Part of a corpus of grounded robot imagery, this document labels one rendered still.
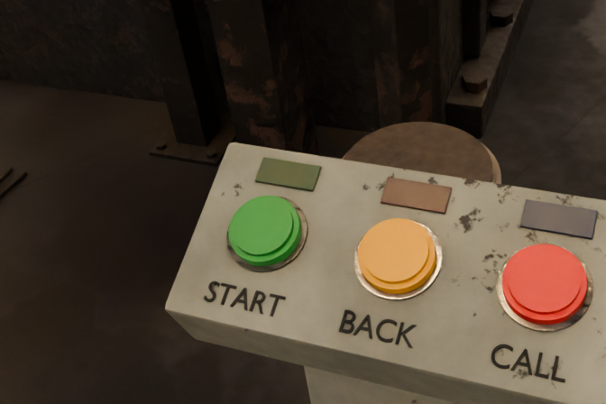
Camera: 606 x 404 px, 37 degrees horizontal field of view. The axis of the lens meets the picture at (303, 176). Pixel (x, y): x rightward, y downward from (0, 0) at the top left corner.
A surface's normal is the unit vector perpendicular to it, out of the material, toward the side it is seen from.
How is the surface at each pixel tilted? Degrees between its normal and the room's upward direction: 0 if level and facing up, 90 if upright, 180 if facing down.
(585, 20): 0
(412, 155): 0
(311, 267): 20
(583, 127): 0
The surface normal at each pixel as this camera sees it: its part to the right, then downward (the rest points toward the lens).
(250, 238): -0.24, -0.48
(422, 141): -0.12, -0.75
